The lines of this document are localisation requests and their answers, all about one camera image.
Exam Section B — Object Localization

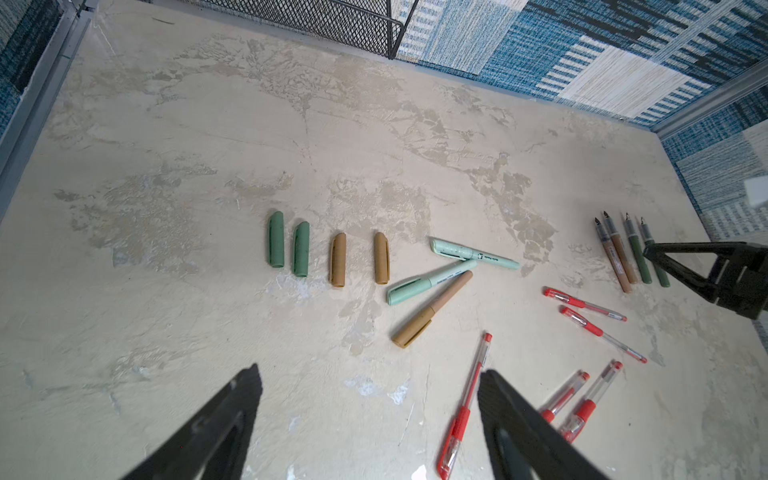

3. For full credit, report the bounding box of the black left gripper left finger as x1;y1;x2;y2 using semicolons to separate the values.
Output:
125;364;263;479

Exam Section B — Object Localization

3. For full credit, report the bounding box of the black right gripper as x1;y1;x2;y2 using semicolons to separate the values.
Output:
653;242;767;320

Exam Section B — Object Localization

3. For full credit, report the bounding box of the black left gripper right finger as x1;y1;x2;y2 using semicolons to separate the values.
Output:
477;369;605;479

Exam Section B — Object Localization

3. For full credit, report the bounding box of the dark green marker pen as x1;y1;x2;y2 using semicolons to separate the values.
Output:
624;213;652;284

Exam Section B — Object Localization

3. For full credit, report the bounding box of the tan highlighter pen top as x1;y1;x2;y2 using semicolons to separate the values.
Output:
603;211;638;284

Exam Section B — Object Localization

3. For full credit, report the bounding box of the tan highlighter pen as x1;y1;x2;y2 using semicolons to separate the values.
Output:
603;211;638;284
392;271;473;349
594;218;632;293

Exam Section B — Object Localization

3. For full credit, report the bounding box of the red pen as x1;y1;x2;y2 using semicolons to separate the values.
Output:
560;307;648;364
437;332;493;480
540;370;590;423
559;360;623;443
543;287;628;322

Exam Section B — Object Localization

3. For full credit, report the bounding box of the mint highlighter pen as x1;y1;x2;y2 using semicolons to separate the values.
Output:
386;260;478;306
430;238;521;270

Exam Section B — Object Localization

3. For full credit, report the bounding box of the green marker cap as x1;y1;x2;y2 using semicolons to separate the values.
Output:
293;221;310;278
268;211;285;268

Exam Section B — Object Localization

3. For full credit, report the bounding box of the tan marker cap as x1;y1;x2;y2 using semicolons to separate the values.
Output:
374;232;390;285
329;232;347;288

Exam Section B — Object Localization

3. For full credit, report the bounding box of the black wire mesh shelf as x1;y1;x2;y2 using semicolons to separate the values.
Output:
194;0;418;59

